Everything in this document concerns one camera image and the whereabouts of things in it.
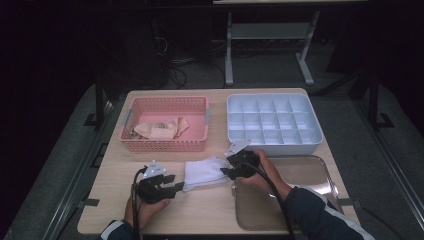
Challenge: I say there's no clear plastic box lid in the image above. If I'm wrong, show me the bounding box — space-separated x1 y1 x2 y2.
231 154 345 232

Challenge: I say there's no bundle of floor cables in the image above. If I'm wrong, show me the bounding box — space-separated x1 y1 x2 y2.
152 34 228 90

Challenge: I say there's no white sock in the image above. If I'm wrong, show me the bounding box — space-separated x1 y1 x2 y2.
182 155 232 193
182 159 232 193

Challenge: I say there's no white metal desk frame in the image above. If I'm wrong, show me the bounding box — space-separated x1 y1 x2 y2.
212 0 368 87

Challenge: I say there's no pink plastic basket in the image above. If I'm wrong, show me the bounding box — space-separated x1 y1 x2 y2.
119 96 210 153

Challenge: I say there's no person's left hand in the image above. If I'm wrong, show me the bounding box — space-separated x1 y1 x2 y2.
123 194 172 232

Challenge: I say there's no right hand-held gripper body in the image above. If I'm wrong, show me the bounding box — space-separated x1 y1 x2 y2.
224 139 262 180

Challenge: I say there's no aluminium floor rail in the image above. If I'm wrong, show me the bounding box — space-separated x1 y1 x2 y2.
352 99 424 231
41 99 117 240

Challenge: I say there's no left hand-held gripper cable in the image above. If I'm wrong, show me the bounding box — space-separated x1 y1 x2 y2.
130 165 148 240

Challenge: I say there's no hand-held gripper cable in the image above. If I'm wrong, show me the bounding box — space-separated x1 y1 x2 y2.
246 162 297 240
130 165 148 240

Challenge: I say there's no right hand-held gripper cable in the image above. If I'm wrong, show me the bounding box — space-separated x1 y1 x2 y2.
246 162 297 240

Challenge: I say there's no black metal stand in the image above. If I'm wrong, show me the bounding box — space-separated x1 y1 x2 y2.
367 71 396 131
83 74 108 129

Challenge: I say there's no white compartment storage box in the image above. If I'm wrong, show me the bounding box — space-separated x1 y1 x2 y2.
226 92 324 157

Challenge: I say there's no beige sock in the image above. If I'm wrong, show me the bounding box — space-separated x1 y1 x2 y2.
133 117 190 141

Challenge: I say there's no grey tape strip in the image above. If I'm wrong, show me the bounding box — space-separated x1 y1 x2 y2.
79 197 101 208
339 197 362 208

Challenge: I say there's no person's right hand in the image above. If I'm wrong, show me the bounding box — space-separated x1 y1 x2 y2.
234 149 293 202

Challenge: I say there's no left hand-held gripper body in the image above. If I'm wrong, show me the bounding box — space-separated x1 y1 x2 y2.
137 159 174 205

